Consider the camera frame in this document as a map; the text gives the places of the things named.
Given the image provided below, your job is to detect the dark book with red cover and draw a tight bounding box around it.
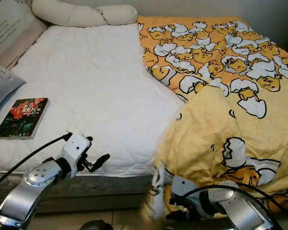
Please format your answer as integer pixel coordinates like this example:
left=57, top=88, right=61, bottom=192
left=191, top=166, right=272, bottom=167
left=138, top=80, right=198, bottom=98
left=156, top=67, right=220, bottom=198
left=0, top=98, right=49, bottom=140

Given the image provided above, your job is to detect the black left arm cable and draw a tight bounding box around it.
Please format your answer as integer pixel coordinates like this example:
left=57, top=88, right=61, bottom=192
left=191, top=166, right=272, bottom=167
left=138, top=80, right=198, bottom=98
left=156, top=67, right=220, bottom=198
left=0, top=133, right=73, bottom=193

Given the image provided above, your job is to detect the yellow cartoon egg blanket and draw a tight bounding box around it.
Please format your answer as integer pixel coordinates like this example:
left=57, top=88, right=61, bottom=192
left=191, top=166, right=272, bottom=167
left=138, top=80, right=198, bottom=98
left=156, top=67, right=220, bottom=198
left=137, top=16, right=288, bottom=225

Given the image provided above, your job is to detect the white quilted mattress pad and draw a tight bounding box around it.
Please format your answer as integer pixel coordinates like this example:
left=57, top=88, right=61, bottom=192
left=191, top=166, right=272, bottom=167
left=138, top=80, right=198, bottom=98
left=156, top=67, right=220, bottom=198
left=0, top=24, right=186, bottom=179

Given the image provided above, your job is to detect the short beige bolster pillow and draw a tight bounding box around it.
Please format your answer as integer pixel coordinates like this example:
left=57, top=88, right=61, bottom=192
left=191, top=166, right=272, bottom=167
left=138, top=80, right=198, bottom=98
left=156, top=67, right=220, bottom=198
left=95, top=5, right=139, bottom=26

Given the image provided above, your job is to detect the grey quilted mattress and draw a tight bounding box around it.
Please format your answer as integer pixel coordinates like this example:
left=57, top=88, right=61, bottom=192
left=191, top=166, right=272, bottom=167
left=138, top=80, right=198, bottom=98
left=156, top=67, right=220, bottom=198
left=0, top=169, right=156, bottom=198

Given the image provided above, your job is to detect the grey pillow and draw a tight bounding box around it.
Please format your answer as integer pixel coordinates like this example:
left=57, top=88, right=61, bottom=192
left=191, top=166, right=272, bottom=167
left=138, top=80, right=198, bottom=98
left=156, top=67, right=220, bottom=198
left=0, top=61, right=26, bottom=116

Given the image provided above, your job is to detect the grey robot left leg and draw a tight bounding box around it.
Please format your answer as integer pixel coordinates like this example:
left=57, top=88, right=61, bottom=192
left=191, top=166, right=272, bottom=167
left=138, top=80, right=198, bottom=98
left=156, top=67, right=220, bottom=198
left=81, top=219, right=114, bottom=230

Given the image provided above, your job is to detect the long beige bolster pillow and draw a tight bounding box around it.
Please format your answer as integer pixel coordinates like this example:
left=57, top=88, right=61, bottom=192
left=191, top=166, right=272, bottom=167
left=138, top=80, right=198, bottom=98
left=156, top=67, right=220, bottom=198
left=31, top=0, right=109, bottom=28

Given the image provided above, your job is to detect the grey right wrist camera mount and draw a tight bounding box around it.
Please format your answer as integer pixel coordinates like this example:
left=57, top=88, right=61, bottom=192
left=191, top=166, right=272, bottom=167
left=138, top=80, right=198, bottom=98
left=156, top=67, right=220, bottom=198
left=170, top=176, right=208, bottom=205

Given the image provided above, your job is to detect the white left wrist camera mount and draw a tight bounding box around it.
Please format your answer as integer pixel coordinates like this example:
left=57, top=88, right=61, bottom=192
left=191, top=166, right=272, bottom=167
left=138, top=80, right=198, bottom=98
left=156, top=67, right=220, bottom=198
left=60, top=133, right=92, bottom=179

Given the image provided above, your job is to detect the dark bed base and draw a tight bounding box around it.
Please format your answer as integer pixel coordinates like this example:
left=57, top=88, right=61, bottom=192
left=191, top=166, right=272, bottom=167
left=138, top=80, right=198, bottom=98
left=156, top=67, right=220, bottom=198
left=14, top=191, right=152, bottom=215

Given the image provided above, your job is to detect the beige bed side cushion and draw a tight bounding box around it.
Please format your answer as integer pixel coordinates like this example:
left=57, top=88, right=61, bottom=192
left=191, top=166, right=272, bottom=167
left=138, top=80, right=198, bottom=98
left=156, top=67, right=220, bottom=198
left=6, top=17, right=49, bottom=70

